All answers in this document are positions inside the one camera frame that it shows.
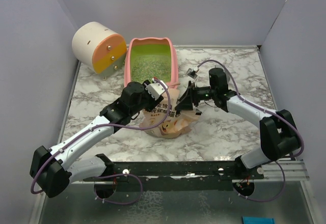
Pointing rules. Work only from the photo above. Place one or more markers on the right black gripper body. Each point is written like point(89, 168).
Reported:
point(200, 93)

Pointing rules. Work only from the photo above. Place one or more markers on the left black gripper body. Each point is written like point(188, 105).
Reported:
point(148, 102)

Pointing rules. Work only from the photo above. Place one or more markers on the beige cat litter bag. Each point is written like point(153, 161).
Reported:
point(175, 123)

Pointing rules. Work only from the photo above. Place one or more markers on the clear plastic litter scoop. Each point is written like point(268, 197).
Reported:
point(228, 76)

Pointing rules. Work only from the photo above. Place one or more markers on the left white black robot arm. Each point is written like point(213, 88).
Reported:
point(56, 168)

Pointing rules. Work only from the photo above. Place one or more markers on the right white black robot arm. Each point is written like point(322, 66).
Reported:
point(277, 128)

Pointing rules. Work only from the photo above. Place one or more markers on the green litter granules pile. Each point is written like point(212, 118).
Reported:
point(145, 67)

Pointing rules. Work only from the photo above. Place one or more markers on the pink green litter box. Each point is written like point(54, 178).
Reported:
point(151, 45)

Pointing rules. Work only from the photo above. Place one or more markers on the cream orange cylindrical container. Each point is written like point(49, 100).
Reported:
point(100, 48)

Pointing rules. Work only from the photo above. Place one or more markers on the blue object at bottom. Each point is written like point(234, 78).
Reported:
point(257, 220)

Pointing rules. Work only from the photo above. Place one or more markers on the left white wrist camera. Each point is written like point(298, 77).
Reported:
point(156, 88)

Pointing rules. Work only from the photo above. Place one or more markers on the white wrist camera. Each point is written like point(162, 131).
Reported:
point(192, 73)
point(156, 88)

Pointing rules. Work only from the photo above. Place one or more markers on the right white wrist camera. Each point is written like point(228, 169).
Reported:
point(192, 73)

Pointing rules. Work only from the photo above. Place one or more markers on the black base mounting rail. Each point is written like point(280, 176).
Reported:
point(173, 175)

